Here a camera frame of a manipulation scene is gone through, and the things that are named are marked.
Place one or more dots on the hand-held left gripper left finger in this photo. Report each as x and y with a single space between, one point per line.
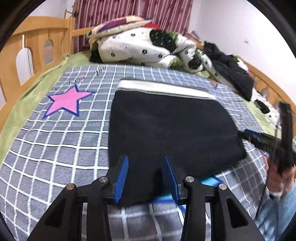
121 180

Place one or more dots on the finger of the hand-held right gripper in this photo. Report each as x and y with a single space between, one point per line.
256 138
286 129

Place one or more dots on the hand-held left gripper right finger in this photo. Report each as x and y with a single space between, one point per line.
172 180

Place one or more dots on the black pants with white stripe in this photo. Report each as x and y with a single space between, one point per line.
166 120

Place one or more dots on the person's right forearm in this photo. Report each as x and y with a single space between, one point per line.
277 215

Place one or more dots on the person's right hand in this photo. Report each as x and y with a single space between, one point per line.
275 183

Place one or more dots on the white spotted pillow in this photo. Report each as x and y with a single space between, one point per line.
266 111

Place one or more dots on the black jacket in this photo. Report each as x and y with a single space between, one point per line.
233 74

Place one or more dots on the grey checked blanket with stars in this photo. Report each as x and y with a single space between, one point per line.
57 148

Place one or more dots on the white quilt with black spots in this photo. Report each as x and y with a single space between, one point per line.
129 48

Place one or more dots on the purple patterned pillow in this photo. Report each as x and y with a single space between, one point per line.
111 24

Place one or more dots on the pink striped curtain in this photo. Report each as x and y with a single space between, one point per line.
161 11

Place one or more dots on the wooden bed frame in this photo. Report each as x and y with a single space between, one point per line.
37 32

